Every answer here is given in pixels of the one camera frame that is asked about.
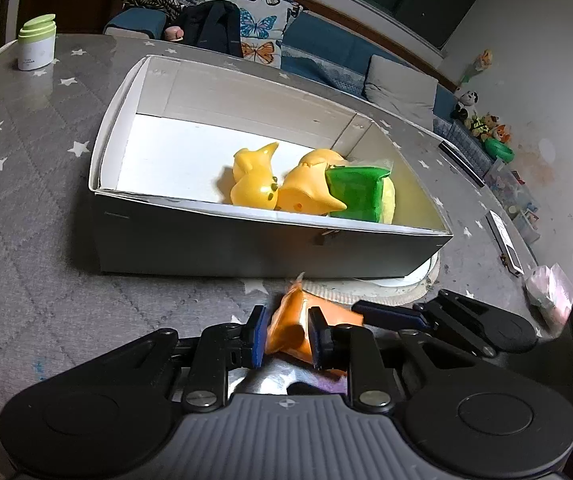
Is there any grey pillow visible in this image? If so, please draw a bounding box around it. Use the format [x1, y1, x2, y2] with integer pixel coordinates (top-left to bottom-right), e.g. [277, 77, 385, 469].
[363, 54, 439, 133]

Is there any green plastic bowl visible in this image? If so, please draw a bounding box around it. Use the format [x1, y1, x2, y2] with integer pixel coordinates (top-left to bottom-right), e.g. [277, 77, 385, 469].
[483, 137, 515, 163]

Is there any yellow hanging toy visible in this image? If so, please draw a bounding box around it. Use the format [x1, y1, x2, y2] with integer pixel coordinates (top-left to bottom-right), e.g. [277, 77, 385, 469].
[461, 49, 494, 83]

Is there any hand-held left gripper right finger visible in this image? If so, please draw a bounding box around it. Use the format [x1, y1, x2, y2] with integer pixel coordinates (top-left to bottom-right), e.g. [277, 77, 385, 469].
[307, 306, 449, 408]

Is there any grey cardboard box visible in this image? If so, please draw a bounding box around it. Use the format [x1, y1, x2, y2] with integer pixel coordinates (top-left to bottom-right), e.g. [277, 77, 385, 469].
[88, 54, 454, 281]

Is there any dark jacket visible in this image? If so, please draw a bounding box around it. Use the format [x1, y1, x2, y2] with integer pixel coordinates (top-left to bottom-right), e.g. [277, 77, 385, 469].
[181, 0, 242, 58]

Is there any panda plush toy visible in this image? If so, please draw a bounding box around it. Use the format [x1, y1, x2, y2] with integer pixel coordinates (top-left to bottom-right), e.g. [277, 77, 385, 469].
[451, 87, 482, 121]

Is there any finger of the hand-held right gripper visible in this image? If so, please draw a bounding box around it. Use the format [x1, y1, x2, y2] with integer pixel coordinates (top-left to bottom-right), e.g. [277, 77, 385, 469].
[352, 287, 499, 358]

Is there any pink plastic bag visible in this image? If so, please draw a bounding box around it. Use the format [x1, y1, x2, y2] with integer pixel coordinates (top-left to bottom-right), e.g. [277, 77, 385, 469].
[525, 265, 573, 331]

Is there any large yellow dotted toy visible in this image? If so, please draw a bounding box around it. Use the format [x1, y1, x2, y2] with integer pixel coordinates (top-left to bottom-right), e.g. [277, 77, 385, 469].
[230, 141, 281, 211]

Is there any blue sofa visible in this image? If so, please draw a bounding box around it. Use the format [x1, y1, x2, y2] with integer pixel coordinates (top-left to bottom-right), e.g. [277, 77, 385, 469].
[104, 7, 469, 131]

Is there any small yellow duck toy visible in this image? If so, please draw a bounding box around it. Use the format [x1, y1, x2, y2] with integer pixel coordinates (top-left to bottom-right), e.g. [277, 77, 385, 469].
[277, 147, 349, 217]

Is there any white jar with green lid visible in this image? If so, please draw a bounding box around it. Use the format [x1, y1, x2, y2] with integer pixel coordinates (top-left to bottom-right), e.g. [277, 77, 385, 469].
[16, 14, 57, 72]

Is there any white flat device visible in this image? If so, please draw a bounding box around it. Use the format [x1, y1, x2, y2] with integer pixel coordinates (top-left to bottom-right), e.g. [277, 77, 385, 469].
[485, 210, 524, 277]

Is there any grey star-print tablecloth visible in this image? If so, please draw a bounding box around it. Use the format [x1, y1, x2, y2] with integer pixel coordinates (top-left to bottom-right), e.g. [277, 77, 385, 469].
[0, 32, 573, 480]

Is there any pile of colourful plush toys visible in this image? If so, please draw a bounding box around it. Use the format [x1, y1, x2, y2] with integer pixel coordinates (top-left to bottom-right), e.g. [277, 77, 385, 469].
[469, 112, 513, 143]

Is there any butterfly print cushion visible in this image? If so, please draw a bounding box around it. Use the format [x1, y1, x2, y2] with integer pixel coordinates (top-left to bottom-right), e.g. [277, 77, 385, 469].
[184, 0, 302, 68]

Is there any white round coaster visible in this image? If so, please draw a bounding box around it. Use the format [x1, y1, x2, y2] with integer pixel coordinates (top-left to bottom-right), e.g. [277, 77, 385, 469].
[301, 254, 442, 307]

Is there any orange packet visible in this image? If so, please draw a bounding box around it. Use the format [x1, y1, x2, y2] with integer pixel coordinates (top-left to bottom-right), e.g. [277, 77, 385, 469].
[265, 272, 364, 367]

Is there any striped dark cloth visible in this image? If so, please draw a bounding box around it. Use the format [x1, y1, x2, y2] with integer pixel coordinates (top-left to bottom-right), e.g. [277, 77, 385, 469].
[121, 0, 192, 21]

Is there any green packet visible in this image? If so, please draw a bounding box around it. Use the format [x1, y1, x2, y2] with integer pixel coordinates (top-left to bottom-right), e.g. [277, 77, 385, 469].
[325, 162, 393, 223]

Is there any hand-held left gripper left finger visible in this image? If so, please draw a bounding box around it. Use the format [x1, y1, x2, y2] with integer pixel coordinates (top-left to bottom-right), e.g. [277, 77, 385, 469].
[129, 304, 268, 412]

